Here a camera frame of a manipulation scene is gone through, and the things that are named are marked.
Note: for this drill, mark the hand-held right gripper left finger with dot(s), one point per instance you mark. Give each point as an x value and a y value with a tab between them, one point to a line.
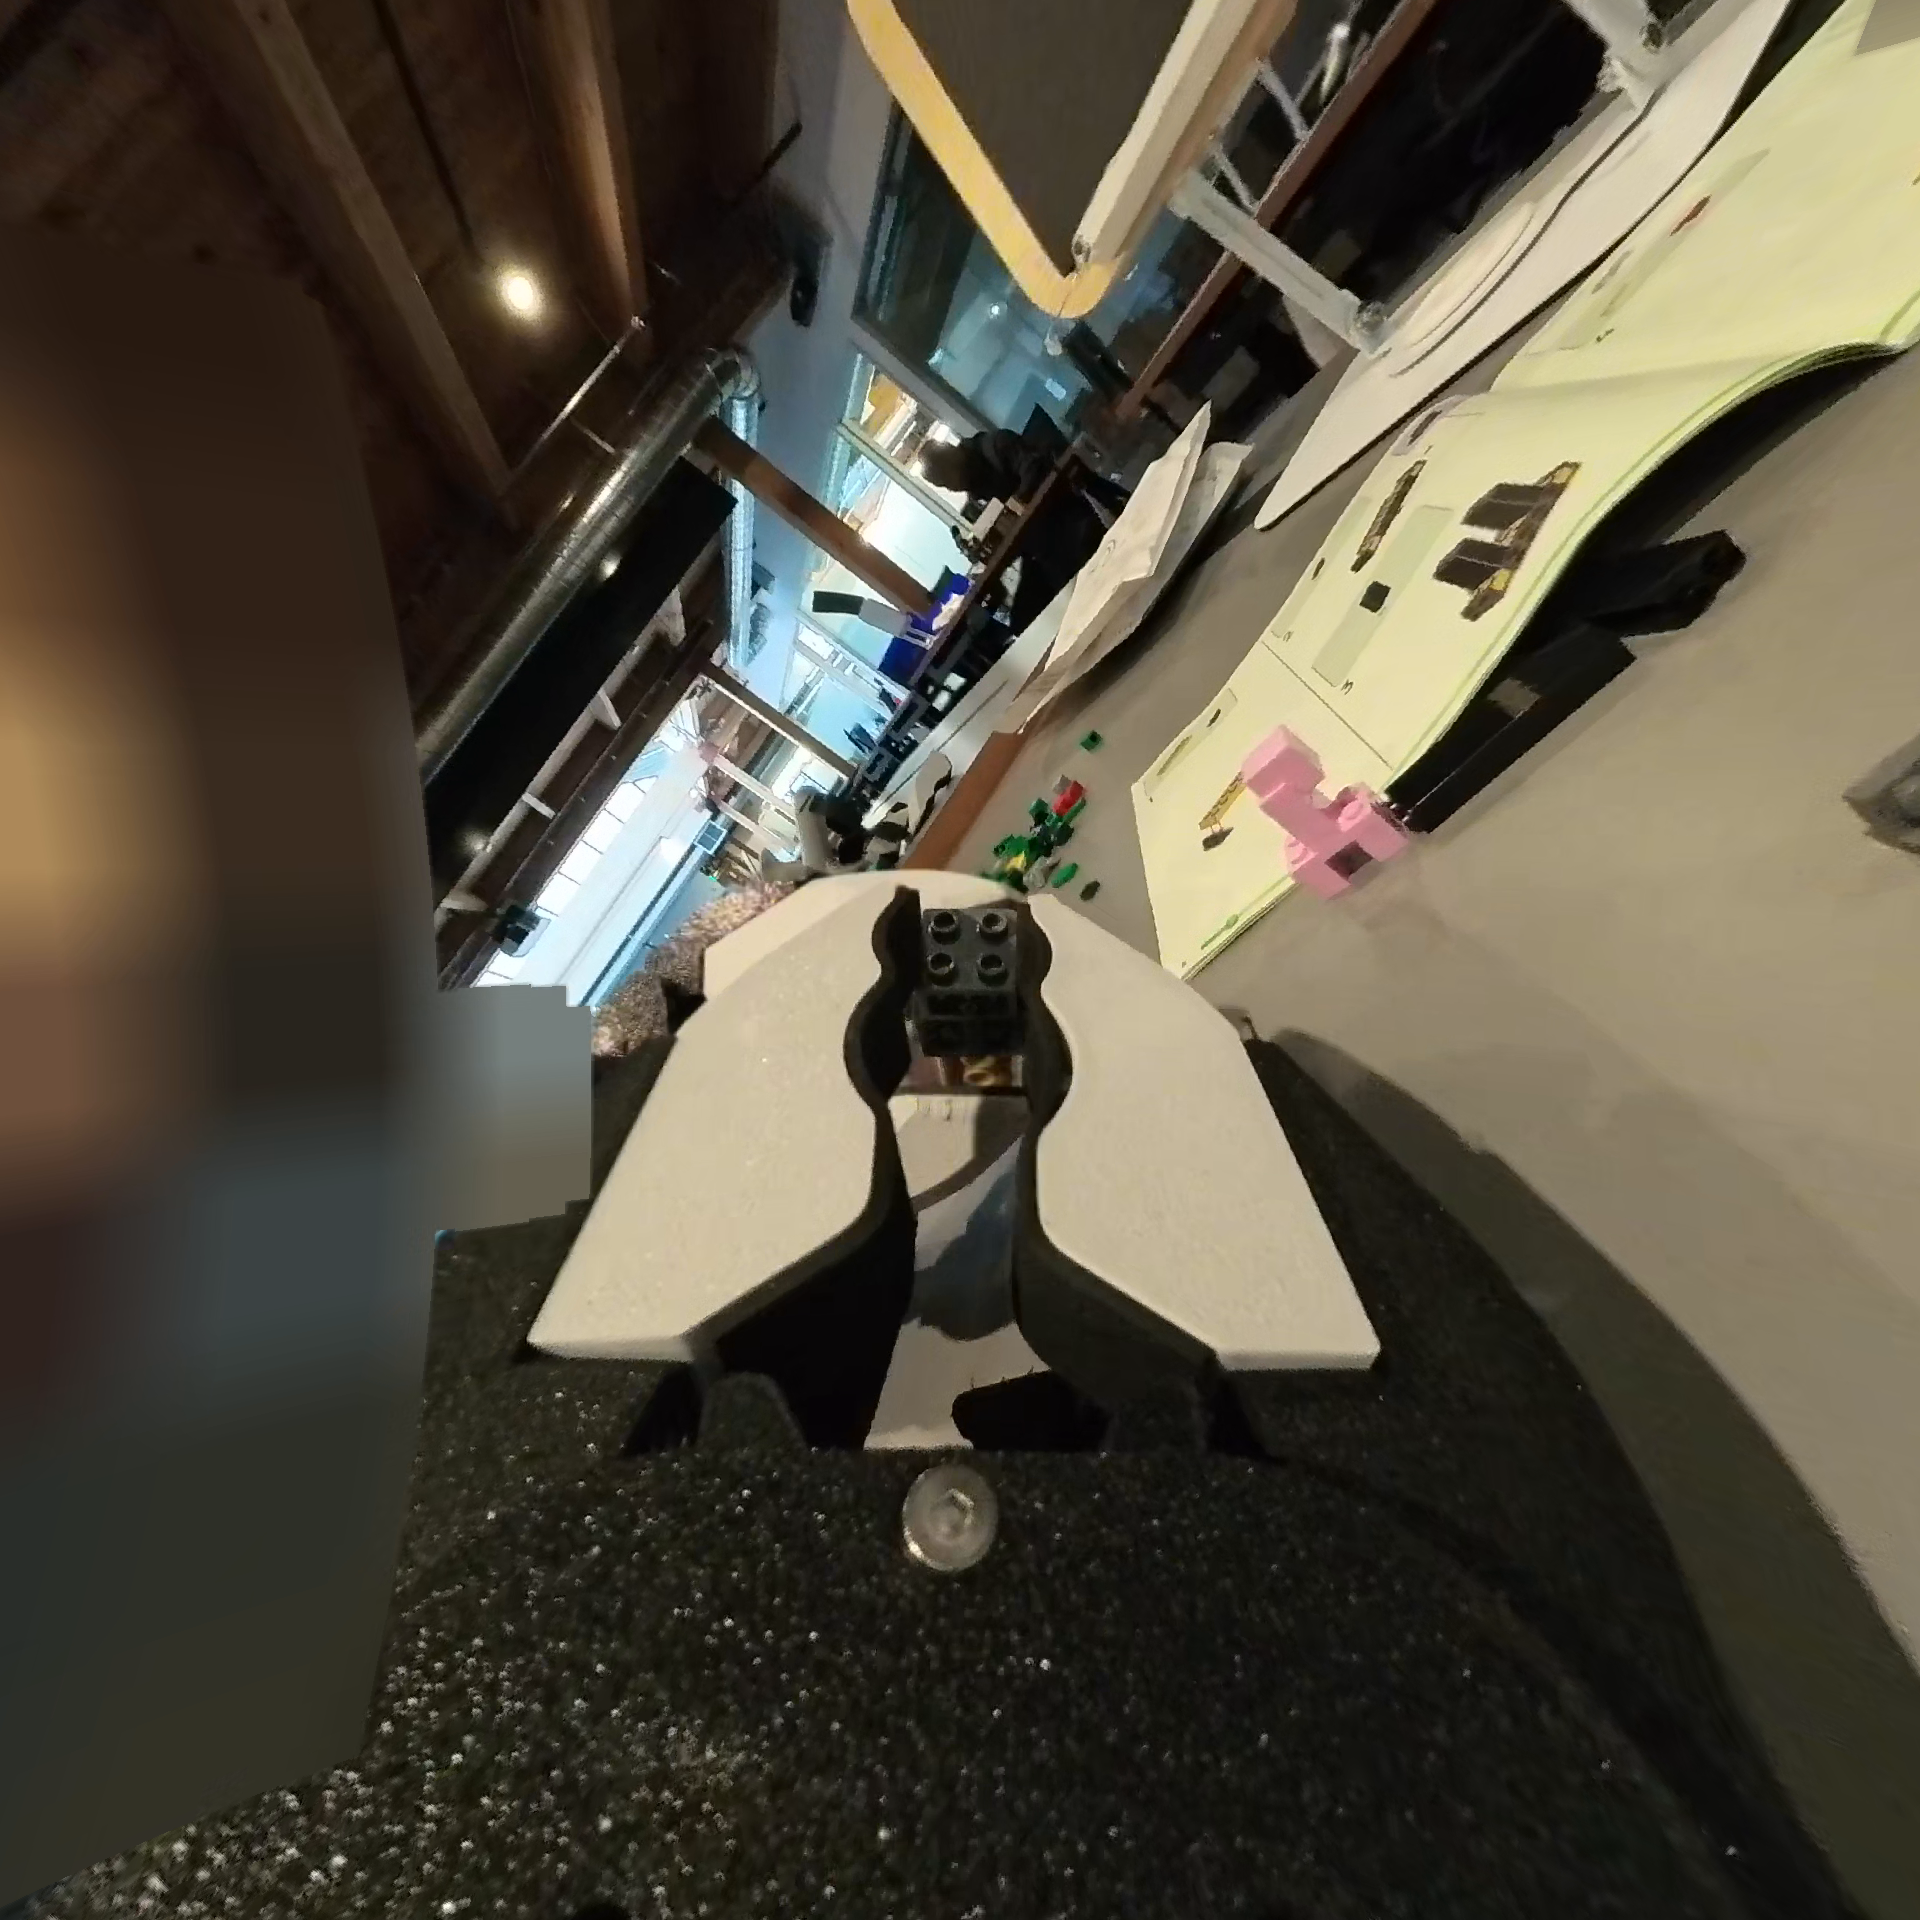
718	1170

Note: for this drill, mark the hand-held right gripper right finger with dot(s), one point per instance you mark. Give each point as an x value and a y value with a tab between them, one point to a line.
1186	1170

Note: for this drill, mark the dark grey toy brick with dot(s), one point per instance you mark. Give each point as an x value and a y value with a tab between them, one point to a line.
967	976

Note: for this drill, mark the grey desk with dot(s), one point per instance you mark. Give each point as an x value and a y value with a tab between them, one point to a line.
1576	1050

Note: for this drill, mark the pile of small toy bricks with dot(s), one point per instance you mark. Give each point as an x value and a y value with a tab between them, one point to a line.
1041	846

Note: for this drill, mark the pink toy brick pig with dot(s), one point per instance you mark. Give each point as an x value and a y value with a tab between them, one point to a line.
1321	818

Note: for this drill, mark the pale green instruction booklet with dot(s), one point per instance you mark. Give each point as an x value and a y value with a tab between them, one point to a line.
1348	632

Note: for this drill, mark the black lego pieces under booklet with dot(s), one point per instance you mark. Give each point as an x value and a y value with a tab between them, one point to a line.
1529	714

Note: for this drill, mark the white paper sheet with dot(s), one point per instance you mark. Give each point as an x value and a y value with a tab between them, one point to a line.
1142	569

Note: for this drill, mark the grey flat toy brick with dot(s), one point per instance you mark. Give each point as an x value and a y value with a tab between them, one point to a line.
1892	795

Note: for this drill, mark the round ceiling lamp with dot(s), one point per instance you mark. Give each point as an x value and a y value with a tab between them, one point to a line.
519	293

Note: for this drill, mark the white cardboard sheet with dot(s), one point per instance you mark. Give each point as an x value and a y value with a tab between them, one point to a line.
1442	302

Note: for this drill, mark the dark table with wooden edge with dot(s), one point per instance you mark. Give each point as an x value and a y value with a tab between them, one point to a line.
990	120

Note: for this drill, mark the silver ventilation duct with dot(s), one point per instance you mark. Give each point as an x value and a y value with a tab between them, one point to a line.
600	510

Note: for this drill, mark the white metal frame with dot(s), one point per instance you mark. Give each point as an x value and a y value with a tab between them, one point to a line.
1290	256

